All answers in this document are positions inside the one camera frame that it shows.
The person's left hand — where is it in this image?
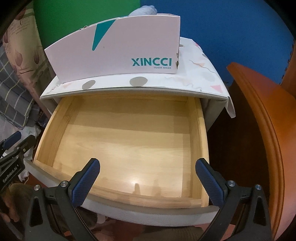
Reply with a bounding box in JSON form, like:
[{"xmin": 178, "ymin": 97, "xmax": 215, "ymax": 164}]
[{"xmin": 0, "ymin": 190, "xmax": 20, "ymax": 224}]

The white shoe box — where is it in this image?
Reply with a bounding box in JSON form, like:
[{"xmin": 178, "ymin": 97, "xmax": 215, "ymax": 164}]
[{"xmin": 44, "ymin": 13, "xmax": 181, "ymax": 83}]

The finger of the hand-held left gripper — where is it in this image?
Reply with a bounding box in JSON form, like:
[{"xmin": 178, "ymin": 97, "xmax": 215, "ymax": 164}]
[
  {"xmin": 13, "ymin": 135, "xmax": 36, "ymax": 160},
  {"xmin": 0, "ymin": 131, "xmax": 22, "ymax": 153}
]

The patterned white cover cloth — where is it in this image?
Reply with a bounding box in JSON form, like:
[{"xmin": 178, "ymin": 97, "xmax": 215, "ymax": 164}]
[{"xmin": 40, "ymin": 36, "xmax": 236, "ymax": 118}]

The green foam mat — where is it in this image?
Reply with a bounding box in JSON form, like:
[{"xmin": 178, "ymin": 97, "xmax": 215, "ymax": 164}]
[{"xmin": 32, "ymin": 0, "xmax": 142, "ymax": 50}]

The blue foam mat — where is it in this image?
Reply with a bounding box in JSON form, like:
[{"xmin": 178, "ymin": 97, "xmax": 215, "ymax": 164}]
[{"xmin": 141, "ymin": 0, "xmax": 296, "ymax": 87}]

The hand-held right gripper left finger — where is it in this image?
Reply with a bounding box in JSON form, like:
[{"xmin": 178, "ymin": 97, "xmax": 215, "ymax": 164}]
[{"xmin": 23, "ymin": 158, "xmax": 100, "ymax": 241}]

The orange wooden furniture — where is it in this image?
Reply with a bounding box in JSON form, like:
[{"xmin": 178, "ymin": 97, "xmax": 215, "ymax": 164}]
[{"xmin": 208, "ymin": 62, "xmax": 296, "ymax": 241}]

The grey plaid blanket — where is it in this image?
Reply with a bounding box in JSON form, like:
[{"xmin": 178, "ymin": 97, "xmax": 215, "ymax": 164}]
[{"xmin": 0, "ymin": 39, "xmax": 41, "ymax": 129}]

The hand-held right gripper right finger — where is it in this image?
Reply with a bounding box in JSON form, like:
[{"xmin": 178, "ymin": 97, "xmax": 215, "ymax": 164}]
[{"xmin": 195, "ymin": 158, "xmax": 272, "ymax": 241}]

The grey-fronted wooden drawer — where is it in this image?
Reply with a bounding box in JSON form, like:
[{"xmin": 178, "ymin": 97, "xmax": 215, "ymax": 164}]
[{"xmin": 24, "ymin": 94, "xmax": 220, "ymax": 226}]

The pink floral fabric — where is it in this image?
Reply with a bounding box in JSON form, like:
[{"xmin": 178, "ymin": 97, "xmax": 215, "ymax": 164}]
[{"xmin": 3, "ymin": 0, "xmax": 50, "ymax": 116}]

